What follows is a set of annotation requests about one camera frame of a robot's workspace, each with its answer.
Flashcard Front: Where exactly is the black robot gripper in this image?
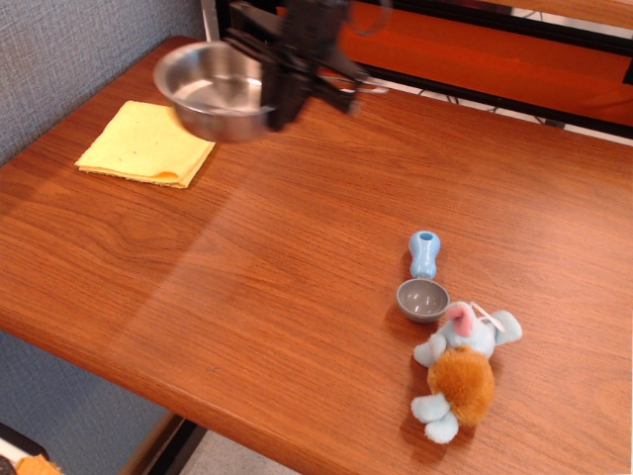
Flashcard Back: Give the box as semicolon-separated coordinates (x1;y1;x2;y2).
226;1;367;132

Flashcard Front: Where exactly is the stainless steel pot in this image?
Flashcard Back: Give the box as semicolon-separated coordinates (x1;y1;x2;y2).
153;42;272;143

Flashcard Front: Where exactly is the folded yellow towel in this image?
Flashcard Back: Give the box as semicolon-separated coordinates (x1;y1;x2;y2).
75;101;215;189

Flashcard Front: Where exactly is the blue and orange plush toy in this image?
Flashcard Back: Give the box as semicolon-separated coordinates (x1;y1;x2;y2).
410;302;522;444

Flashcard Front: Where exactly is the orange object at floor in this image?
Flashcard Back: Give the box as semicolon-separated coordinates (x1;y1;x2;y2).
1;424;62;475

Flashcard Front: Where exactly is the black cable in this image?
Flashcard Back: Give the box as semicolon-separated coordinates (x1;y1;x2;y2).
345;0;395;37

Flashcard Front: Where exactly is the black metal frame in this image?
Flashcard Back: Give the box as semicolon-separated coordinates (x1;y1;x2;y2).
220;1;632;138

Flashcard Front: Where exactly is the blue handled grey scoop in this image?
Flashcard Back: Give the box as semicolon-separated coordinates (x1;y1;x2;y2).
396;231;450;324

